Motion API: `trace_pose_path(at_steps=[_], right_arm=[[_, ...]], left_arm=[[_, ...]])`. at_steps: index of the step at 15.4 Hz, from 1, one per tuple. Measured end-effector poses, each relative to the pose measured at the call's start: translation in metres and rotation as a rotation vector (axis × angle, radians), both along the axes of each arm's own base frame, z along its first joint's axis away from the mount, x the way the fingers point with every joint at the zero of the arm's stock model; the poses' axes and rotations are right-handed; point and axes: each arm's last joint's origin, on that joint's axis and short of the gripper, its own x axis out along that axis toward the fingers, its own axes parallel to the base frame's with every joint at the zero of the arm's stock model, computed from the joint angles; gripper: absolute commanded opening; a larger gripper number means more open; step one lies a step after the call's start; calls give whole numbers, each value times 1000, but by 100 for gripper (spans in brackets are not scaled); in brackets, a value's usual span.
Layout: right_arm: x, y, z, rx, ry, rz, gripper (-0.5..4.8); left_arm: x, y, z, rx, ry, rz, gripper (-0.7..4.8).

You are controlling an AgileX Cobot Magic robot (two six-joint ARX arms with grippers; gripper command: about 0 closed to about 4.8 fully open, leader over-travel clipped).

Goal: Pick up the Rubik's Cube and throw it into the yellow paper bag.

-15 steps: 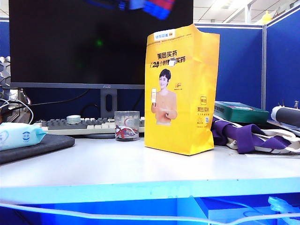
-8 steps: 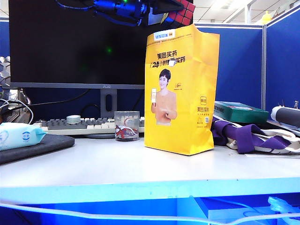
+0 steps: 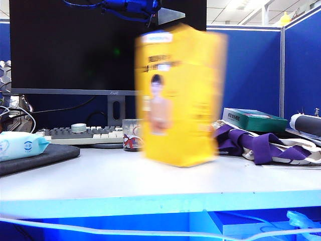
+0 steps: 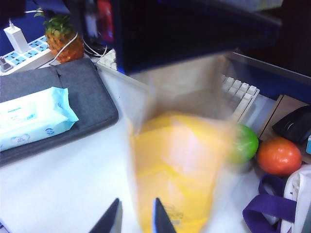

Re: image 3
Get white tote bag purple straps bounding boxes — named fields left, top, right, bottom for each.
left=213, top=119, right=321, bottom=166

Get dark glossy stand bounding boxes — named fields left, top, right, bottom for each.
left=19, top=94, right=35, bottom=113

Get blue gripper cable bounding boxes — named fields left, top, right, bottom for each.
left=62, top=0, right=106, bottom=9

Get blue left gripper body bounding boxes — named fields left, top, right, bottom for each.
left=100, top=0, right=162, bottom=26

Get black computer monitor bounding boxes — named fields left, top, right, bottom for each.
left=9, top=0, right=208, bottom=95

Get light blue plastic piece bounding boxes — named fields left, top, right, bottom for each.
left=285, top=210, right=321, bottom=241

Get light blue wet wipes pack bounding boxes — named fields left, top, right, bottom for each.
left=0, top=132, right=52, bottom=163

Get yellow printed paper bag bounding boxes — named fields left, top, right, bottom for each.
left=134, top=23, right=229, bottom=168

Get blue office partition panel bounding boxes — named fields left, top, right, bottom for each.
left=207, top=26, right=283, bottom=118
left=280, top=5, right=321, bottom=124

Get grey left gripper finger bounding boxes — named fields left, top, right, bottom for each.
left=157, top=7, right=187, bottom=25

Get yellow plastic bottle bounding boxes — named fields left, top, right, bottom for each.
left=279, top=12, right=291, bottom=28

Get dark grey fabric mat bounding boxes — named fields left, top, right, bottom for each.
left=0, top=145, right=81, bottom=177

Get thick white cable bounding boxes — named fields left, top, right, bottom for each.
left=0, top=217, right=321, bottom=239

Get grey and white cylinder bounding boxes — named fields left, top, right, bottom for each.
left=289, top=114, right=321, bottom=138

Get clear cup with ribbon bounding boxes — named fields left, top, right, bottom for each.
left=122, top=118, right=144, bottom=152

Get grey and white keyboard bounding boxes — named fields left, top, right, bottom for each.
left=36, top=125, right=126, bottom=146

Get hexagon patterned silver object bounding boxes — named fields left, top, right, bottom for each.
left=0, top=60, right=13, bottom=93

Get grey monitor stand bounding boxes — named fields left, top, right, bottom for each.
left=92, top=95, right=126, bottom=149

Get long black cable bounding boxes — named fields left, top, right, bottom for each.
left=25, top=95, right=97, bottom=116

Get green cardboard box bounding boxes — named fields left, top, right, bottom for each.
left=222, top=107, right=288, bottom=133

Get pale green tape roll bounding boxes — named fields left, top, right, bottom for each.
left=71, top=123, right=87, bottom=133

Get looped black cable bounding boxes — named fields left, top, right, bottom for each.
left=86, top=111, right=108, bottom=126

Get thin white cable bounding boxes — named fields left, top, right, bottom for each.
left=0, top=106, right=37, bottom=134

